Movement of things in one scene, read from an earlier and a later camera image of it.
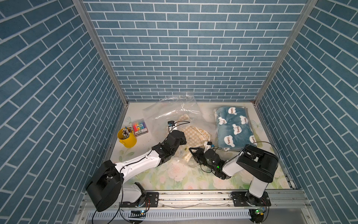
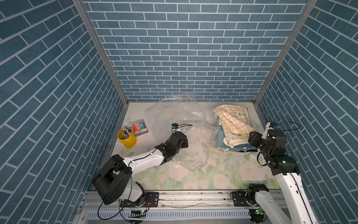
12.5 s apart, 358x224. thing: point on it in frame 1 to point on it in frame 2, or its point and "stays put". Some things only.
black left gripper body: (182, 141) stays put
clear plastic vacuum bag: (198, 122) stays put
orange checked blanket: (196, 137) to (235, 123)
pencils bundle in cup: (126, 132) stays put
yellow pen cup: (130, 142) stays put
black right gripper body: (203, 159) to (257, 142)
